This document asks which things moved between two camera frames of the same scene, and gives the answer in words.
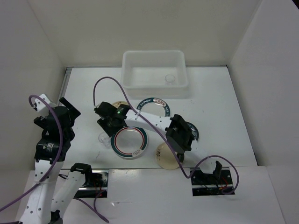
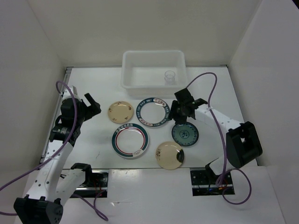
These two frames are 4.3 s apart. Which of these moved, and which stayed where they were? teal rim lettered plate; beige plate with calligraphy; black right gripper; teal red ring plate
Moved: black right gripper
Stayed: teal rim lettered plate; beige plate with calligraphy; teal red ring plate
